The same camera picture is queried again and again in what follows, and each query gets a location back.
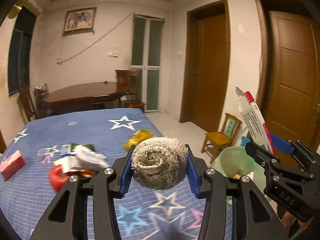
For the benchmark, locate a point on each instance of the wooden dining chair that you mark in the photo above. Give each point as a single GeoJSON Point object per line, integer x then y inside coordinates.
{"type": "Point", "coordinates": [127, 80]}
{"type": "Point", "coordinates": [26, 105]}

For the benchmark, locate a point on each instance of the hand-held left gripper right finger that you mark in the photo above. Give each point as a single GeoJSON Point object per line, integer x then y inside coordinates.
{"type": "Point", "coordinates": [193, 175]}

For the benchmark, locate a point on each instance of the gold round wall clock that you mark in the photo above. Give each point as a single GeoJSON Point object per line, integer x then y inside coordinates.
{"type": "Point", "coordinates": [14, 11]}

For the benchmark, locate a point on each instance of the brown panelled wooden door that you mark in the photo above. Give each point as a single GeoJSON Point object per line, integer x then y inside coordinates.
{"type": "Point", "coordinates": [292, 67]}

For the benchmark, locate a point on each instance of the dark window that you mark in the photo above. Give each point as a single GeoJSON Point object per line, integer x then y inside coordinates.
{"type": "Point", "coordinates": [20, 55]}

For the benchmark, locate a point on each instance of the white red-edged carton box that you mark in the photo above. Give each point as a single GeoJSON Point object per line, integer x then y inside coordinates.
{"type": "Point", "coordinates": [253, 120]}

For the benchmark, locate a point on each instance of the green plastic basin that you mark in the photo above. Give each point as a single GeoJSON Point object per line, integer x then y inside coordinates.
{"type": "Point", "coordinates": [232, 160]}

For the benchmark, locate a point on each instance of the framed wall picture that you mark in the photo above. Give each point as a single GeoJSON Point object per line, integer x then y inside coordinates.
{"type": "Point", "coordinates": [79, 21]}

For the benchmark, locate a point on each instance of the yellow plastic wrapper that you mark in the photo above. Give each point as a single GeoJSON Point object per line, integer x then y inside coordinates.
{"type": "Point", "coordinates": [140, 138]}

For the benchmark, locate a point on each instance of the blue star-printed bed sheet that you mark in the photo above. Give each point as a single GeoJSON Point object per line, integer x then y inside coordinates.
{"type": "Point", "coordinates": [75, 130]}

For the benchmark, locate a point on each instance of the red box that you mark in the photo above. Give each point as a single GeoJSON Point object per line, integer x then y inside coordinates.
{"type": "Point", "coordinates": [11, 165]}

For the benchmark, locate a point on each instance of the small wooden chair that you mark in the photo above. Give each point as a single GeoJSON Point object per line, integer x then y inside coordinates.
{"type": "Point", "coordinates": [220, 138]}

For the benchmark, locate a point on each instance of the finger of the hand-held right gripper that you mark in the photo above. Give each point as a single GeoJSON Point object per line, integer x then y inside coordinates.
{"type": "Point", "coordinates": [262, 157]}
{"type": "Point", "coordinates": [281, 142]}

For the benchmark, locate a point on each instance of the white wall switch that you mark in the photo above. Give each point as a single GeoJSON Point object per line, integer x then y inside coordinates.
{"type": "Point", "coordinates": [113, 53]}
{"type": "Point", "coordinates": [179, 52]}

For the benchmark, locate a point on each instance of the white-framed glass door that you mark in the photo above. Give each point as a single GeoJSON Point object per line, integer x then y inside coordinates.
{"type": "Point", "coordinates": [147, 55]}

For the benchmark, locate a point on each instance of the white crumpled packets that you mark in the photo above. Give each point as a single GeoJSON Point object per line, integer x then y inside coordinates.
{"type": "Point", "coordinates": [91, 157]}

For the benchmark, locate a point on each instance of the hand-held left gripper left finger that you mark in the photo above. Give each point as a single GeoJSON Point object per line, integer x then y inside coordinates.
{"type": "Point", "coordinates": [126, 172]}

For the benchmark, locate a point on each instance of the dark wooden table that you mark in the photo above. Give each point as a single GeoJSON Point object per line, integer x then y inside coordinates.
{"type": "Point", "coordinates": [82, 93]}

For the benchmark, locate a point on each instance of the person's right forearm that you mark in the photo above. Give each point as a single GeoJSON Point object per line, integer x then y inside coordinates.
{"type": "Point", "coordinates": [290, 228]}

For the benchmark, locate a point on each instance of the red round plastic item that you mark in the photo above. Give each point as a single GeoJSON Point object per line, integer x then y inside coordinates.
{"type": "Point", "coordinates": [58, 178]}

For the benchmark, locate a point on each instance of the beige towel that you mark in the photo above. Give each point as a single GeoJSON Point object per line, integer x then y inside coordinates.
{"type": "Point", "coordinates": [160, 162]}

